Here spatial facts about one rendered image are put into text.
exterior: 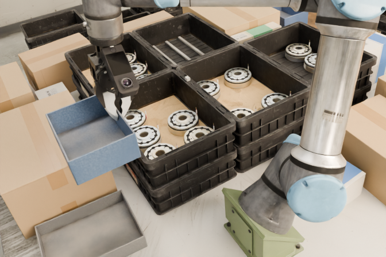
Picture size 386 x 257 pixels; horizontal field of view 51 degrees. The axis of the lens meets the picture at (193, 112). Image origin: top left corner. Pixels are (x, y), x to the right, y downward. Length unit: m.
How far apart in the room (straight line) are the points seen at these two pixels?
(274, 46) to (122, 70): 0.98
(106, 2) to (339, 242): 0.86
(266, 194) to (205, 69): 0.66
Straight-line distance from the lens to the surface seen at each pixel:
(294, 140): 1.01
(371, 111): 1.40
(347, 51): 0.83
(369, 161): 1.29
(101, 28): 0.84
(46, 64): 1.85
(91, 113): 1.05
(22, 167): 1.27
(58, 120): 1.03
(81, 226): 1.31
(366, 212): 1.30
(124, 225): 1.27
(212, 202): 1.28
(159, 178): 1.16
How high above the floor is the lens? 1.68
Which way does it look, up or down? 37 degrees down
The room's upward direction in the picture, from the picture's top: 7 degrees counter-clockwise
